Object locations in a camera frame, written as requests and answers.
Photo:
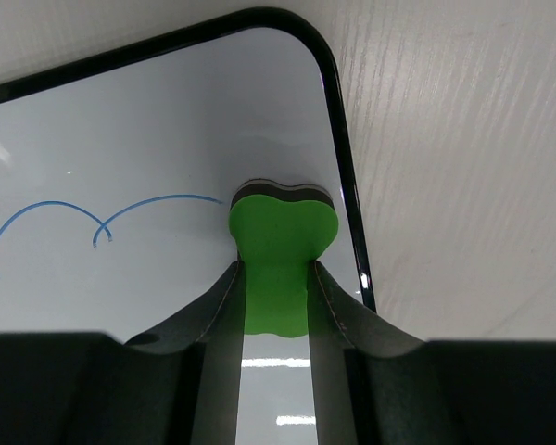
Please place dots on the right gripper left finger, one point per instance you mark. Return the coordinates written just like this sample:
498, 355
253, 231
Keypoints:
175, 383

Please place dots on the green whiteboard eraser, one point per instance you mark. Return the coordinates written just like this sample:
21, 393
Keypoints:
279, 230

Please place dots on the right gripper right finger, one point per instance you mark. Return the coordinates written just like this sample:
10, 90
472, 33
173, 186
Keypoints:
375, 384

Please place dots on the small whiteboard black frame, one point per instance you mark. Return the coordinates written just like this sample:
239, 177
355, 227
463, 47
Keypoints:
117, 175

